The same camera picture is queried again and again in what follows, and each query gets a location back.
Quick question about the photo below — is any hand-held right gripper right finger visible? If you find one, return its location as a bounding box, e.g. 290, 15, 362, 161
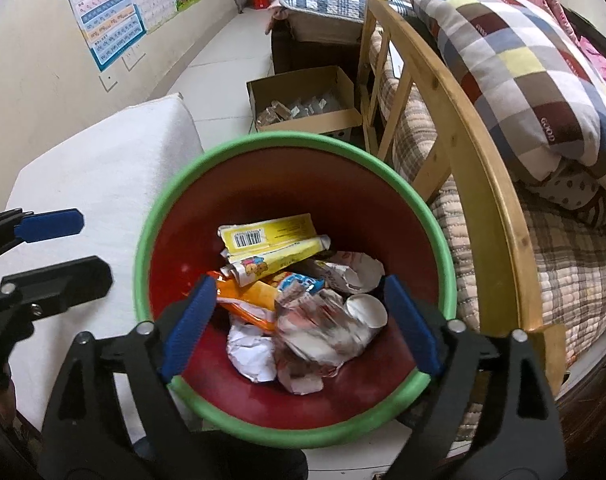
382, 274, 569, 480

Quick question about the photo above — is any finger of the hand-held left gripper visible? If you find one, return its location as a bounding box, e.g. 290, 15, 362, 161
2, 255, 114, 320
0, 208, 85, 266

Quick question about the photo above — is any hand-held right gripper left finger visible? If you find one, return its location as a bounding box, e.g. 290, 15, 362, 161
38, 275, 219, 480

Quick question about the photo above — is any orange plastic wrapper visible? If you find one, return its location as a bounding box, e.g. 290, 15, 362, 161
206, 270, 281, 333

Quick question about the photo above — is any red bin with green rim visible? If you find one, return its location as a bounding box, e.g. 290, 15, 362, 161
134, 131, 458, 450

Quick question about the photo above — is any yellow cardboard box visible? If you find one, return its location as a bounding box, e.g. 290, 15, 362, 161
217, 212, 332, 288

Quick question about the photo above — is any plaid bed mat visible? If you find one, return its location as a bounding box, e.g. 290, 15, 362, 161
368, 30, 606, 441

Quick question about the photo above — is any grey dotted cloth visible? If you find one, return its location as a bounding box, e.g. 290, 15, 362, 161
513, 162, 606, 233

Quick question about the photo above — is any checkered quilt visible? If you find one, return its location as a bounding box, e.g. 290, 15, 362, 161
409, 0, 606, 192

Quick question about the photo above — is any dark bed base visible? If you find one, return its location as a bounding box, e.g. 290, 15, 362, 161
272, 15, 364, 76

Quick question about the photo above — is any pink blanket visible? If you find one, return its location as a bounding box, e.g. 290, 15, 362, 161
488, 0, 606, 106

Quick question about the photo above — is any wooden bed frame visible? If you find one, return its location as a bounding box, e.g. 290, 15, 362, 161
355, 0, 568, 376

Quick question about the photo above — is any blue wall poster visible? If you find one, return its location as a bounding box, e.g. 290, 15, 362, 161
58, 0, 148, 73

